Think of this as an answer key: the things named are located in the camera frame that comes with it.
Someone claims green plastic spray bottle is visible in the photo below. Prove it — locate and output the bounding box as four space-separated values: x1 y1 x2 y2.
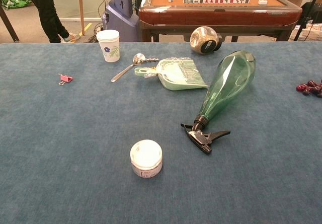
180 49 257 155

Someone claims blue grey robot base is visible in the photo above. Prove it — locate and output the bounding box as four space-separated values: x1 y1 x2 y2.
102 0 141 43

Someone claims green dustpan set in wrap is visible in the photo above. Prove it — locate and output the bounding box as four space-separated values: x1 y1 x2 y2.
134 56 209 92

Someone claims metal spoon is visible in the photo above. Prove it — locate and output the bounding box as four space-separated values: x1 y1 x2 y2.
111 53 146 83

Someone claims white round cream jar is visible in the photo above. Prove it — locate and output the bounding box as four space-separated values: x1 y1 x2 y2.
129 139 164 178

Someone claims round glass jar black lid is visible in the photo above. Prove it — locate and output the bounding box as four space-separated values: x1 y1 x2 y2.
190 26 223 55

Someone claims paper cup with flower print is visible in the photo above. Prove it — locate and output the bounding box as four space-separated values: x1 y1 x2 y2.
96 29 120 63

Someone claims wooden mahjong table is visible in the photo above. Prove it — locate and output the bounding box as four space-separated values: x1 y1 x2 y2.
138 0 303 43

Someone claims pink binder clip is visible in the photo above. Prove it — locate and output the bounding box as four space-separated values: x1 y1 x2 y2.
58 73 73 86

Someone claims wooden pole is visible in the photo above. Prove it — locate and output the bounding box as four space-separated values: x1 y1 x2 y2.
76 0 86 36

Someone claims person in black trousers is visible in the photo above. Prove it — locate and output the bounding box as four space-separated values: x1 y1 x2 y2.
16 0 81 43

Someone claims white plastic crate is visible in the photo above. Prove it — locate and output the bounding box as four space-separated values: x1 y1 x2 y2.
289 24 322 42

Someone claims black tripod leg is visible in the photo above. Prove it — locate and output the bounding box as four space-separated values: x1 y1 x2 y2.
293 0 322 42

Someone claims dark slanted pole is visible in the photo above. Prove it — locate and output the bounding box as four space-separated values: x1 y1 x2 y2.
0 5 20 43

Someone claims green bag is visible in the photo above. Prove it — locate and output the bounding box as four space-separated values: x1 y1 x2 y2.
0 0 33 10

